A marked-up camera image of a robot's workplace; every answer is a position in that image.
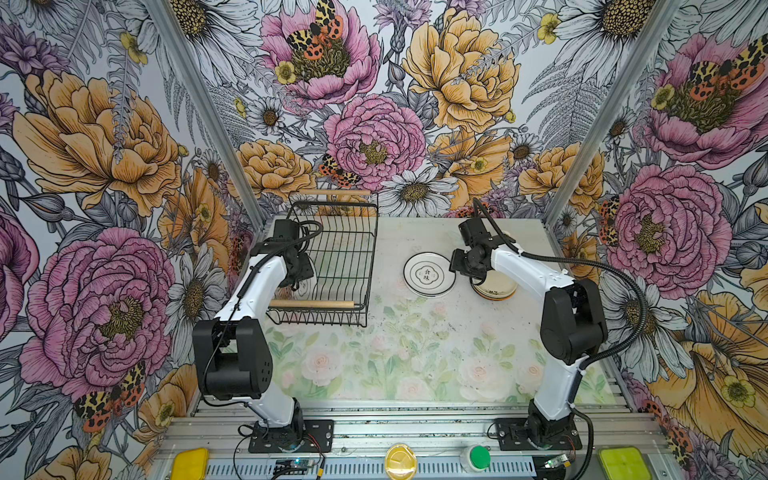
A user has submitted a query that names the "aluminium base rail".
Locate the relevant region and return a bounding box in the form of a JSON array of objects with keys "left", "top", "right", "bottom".
[{"left": 146, "top": 397, "right": 667, "bottom": 480}]

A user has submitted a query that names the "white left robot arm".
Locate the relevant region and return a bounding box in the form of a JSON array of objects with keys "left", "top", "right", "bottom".
[{"left": 191, "top": 219, "right": 323, "bottom": 452}]

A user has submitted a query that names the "aluminium right corner post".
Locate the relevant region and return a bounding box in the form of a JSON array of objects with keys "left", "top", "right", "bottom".
[{"left": 543, "top": 0, "right": 682, "bottom": 227}]

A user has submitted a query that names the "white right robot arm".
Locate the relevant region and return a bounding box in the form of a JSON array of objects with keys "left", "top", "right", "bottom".
[{"left": 450, "top": 217, "right": 608, "bottom": 450}]

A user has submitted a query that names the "black corrugated cable conduit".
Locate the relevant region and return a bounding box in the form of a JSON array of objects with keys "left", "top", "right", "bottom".
[{"left": 472, "top": 197, "right": 649, "bottom": 370}]

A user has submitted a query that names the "green push button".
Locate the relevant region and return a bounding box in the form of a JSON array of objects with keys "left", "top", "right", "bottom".
[{"left": 459, "top": 445, "right": 491, "bottom": 473}]

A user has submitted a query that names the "small green circuit board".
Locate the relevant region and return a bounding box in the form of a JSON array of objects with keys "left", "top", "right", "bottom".
[{"left": 272, "top": 458, "right": 316, "bottom": 476}]

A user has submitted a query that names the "cream plate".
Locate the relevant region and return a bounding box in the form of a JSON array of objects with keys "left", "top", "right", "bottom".
[{"left": 470, "top": 270, "right": 518, "bottom": 301}]

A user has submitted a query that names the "yellow sponge block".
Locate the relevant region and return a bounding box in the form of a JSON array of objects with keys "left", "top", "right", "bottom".
[{"left": 170, "top": 448, "right": 210, "bottom": 480}]

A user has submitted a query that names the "large white back plate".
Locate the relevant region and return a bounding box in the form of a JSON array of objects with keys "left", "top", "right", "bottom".
[{"left": 403, "top": 252, "right": 456, "bottom": 298}]

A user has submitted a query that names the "brown patterned back plate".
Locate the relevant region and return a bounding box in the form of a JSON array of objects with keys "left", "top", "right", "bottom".
[{"left": 288, "top": 276, "right": 317, "bottom": 300}]

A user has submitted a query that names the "lime green sponge block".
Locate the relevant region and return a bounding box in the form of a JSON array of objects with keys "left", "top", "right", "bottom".
[{"left": 599, "top": 447, "right": 652, "bottom": 480}]

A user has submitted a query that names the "black wire dish rack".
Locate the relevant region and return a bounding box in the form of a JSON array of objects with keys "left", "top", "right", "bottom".
[{"left": 267, "top": 189, "right": 379, "bottom": 327}]

